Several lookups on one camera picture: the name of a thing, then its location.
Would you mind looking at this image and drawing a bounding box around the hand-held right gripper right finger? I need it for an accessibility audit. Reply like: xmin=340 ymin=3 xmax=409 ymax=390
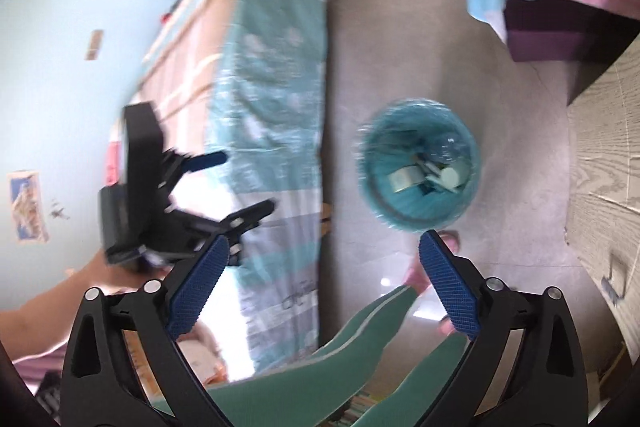
xmin=419 ymin=229 xmax=588 ymax=427

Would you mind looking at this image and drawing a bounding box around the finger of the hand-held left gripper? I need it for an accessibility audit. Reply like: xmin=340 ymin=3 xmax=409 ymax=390
xmin=165 ymin=199 xmax=276 ymax=258
xmin=162 ymin=150 xmax=229 ymax=182

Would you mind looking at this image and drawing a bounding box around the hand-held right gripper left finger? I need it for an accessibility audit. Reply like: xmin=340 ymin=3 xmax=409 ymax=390
xmin=60 ymin=234 xmax=236 ymax=427

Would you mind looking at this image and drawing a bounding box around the trash bin with teal bag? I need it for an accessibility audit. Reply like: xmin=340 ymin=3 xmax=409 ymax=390
xmin=355 ymin=97 xmax=483 ymax=233

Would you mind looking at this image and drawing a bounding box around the white paper cup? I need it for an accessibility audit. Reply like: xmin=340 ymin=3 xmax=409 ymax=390
xmin=425 ymin=167 xmax=461 ymax=192

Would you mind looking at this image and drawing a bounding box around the white cardboard box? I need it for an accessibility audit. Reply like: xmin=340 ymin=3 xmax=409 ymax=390
xmin=389 ymin=167 xmax=423 ymax=194

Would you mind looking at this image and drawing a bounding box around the person's left forearm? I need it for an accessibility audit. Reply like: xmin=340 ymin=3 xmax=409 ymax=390
xmin=0 ymin=252 xmax=166 ymax=353

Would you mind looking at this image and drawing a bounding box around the pink slipper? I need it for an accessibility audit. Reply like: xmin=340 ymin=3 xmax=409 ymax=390
xmin=405 ymin=229 xmax=461 ymax=298

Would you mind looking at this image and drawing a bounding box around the person's green pants leg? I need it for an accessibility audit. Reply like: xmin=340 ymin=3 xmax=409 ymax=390
xmin=207 ymin=284 xmax=420 ymax=427
xmin=345 ymin=334 xmax=471 ymax=427

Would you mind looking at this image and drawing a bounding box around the bed with teal printed sheet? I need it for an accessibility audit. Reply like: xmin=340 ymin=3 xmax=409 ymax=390
xmin=142 ymin=0 xmax=333 ymax=378

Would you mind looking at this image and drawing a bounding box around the grey wood grain cabinet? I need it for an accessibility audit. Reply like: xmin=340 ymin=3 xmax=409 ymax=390
xmin=565 ymin=42 xmax=640 ymax=378

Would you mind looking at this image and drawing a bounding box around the purple box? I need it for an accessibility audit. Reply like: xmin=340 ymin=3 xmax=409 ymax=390
xmin=502 ymin=0 xmax=640 ymax=64

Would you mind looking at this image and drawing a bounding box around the small picture wall poster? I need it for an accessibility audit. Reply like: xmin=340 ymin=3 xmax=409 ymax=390
xmin=7 ymin=170 xmax=51 ymax=245

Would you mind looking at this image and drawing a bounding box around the brown wall sticker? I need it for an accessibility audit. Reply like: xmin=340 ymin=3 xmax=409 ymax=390
xmin=85 ymin=29 xmax=104 ymax=61

